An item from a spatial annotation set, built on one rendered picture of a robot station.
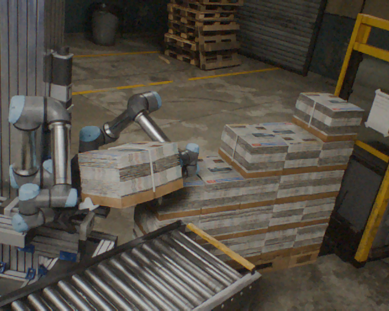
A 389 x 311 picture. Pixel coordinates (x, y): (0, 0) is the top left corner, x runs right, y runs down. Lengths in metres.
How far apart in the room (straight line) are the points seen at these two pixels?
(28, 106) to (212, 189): 1.30
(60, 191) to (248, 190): 1.45
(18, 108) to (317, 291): 2.47
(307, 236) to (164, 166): 1.79
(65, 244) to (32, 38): 1.03
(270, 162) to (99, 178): 1.31
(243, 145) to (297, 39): 7.34
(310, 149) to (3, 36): 1.97
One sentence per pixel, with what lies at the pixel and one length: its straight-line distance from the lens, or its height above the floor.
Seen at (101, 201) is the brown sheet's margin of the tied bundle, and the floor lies 1.05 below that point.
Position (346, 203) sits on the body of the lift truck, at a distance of 4.12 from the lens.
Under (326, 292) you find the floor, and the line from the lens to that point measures 3.64.
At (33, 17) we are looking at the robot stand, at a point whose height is 1.70.
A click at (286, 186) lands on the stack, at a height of 0.74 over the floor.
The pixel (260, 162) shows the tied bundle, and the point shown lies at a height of 0.95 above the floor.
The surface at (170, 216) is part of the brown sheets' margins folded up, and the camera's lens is 2.82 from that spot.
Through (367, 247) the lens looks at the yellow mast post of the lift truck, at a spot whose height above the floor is 0.23.
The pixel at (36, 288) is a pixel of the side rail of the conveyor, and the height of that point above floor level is 0.80.
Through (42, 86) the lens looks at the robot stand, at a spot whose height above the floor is 1.39.
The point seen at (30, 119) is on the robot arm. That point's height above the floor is 1.36.
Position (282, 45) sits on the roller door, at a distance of 10.38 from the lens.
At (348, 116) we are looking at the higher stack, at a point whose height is 1.25.
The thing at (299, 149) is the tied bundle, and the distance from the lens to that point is 3.12.
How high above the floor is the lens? 2.13
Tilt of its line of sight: 24 degrees down
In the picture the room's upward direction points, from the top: 10 degrees clockwise
